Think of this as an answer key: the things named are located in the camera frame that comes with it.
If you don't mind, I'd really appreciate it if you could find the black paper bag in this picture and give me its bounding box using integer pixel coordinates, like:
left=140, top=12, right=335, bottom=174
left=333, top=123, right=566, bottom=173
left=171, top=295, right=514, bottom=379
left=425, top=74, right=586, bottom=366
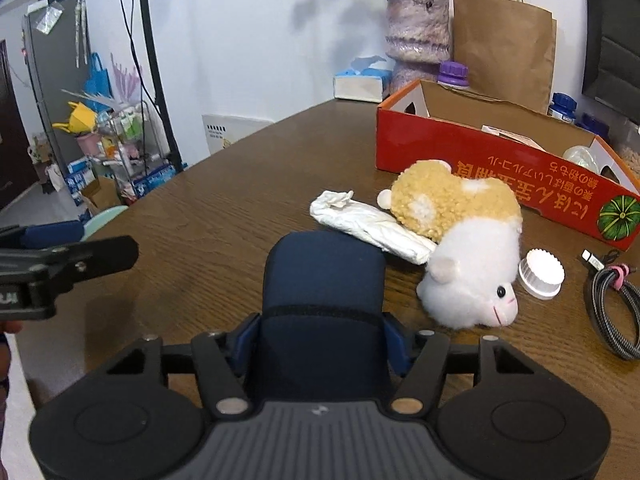
left=582, top=0, right=640, bottom=126

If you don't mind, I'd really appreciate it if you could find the black braided cable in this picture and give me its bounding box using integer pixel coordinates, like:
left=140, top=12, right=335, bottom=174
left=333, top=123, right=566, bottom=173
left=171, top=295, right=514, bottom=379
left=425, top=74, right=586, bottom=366
left=580, top=250, right=640, bottom=361

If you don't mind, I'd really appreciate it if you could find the blue tote bag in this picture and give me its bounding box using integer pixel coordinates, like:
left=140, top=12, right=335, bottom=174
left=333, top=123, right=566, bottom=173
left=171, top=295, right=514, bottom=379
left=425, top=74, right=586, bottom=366
left=82, top=52, right=115, bottom=111

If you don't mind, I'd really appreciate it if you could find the yellow watering can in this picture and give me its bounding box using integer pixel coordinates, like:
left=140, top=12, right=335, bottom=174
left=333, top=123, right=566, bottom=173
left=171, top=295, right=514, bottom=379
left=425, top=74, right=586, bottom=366
left=52, top=101, right=99, bottom=136

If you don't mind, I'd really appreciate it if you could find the brown paper bag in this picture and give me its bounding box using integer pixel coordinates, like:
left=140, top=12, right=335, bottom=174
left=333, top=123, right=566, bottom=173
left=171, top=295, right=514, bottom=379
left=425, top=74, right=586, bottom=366
left=451, top=0, right=559, bottom=116

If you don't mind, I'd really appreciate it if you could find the wire storage rack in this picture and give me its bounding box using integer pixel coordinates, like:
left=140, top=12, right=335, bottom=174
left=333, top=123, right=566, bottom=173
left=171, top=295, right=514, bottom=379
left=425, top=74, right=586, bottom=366
left=97, top=100, right=179, bottom=202

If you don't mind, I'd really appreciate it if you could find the pink flower pot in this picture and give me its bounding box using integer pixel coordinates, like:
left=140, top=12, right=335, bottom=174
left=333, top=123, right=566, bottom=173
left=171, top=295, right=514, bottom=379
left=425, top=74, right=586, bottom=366
left=75, top=132, right=104, bottom=159

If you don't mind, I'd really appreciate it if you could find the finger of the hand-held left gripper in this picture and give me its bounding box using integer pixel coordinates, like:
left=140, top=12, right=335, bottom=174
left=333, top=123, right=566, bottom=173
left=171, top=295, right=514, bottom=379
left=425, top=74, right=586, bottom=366
left=27, top=235, right=140, bottom=307
left=0, top=220, right=85, bottom=252

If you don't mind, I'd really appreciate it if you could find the grey cabinet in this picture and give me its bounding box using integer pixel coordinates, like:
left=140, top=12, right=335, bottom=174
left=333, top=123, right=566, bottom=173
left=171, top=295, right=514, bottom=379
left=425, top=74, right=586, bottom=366
left=22, top=0, right=94, bottom=192

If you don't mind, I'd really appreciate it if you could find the black light stand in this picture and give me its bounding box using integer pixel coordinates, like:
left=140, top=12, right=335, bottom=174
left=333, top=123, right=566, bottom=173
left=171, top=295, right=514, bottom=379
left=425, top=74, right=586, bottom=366
left=127, top=0, right=189, bottom=171

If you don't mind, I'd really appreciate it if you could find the purple lid bottle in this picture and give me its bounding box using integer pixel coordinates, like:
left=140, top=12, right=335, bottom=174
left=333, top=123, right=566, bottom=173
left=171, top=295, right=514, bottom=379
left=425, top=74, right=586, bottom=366
left=436, top=61, right=471, bottom=91

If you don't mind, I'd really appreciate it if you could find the red cardboard box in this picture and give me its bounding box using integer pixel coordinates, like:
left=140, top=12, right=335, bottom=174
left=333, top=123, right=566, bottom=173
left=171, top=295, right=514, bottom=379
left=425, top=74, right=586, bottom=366
left=375, top=79, right=640, bottom=252

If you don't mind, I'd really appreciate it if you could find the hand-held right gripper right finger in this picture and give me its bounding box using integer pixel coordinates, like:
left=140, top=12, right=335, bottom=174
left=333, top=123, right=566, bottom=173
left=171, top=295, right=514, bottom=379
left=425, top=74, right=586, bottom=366
left=382, top=312, right=556, bottom=421

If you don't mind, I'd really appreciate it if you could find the clear seed container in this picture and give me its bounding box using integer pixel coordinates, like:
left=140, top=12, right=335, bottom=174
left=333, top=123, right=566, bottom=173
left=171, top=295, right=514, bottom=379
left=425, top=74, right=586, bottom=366
left=617, top=125, right=640, bottom=181

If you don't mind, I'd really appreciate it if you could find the brown door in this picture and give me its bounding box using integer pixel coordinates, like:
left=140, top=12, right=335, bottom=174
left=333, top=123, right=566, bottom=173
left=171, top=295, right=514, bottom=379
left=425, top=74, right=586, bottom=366
left=0, top=40, right=39, bottom=212

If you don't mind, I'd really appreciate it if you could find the white yellow plush hamster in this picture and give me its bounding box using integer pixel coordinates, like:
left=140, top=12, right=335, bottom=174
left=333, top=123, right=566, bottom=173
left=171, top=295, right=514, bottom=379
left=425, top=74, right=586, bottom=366
left=377, top=159, right=524, bottom=331

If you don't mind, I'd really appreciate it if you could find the purple white knitted vase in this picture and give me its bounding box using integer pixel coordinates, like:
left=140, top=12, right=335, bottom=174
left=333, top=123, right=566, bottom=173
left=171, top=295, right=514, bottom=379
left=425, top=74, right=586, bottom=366
left=384, top=0, right=451, bottom=96

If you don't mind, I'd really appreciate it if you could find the white tissue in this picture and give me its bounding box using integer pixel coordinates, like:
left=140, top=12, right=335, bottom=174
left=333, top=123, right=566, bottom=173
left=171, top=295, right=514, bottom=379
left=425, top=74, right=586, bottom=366
left=309, top=190, right=437, bottom=266

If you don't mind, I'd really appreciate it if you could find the navy zip case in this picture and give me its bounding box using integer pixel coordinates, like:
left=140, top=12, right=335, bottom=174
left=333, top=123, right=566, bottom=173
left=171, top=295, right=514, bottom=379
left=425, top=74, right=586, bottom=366
left=261, top=231, right=396, bottom=404

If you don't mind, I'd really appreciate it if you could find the purple coral decoration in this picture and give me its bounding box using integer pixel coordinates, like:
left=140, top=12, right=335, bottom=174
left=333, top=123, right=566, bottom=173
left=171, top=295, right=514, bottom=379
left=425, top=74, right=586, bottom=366
left=110, top=52, right=146, bottom=104

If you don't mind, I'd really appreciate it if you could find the blue white tissue box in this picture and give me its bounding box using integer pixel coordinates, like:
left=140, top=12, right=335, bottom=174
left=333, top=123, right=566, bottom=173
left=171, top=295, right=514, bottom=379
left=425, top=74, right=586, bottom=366
left=333, top=55, right=394, bottom=103

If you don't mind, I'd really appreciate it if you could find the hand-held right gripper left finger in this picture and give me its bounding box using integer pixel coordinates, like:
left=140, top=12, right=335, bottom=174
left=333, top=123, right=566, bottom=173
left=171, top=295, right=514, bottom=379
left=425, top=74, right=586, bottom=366
left=86, top=312, right=262, bottom=421

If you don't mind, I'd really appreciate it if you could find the white ribbed cap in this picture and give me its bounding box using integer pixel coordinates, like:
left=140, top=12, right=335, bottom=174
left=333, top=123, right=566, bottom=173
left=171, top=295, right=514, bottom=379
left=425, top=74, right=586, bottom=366
left=517, top=249, right=566, bottom=301

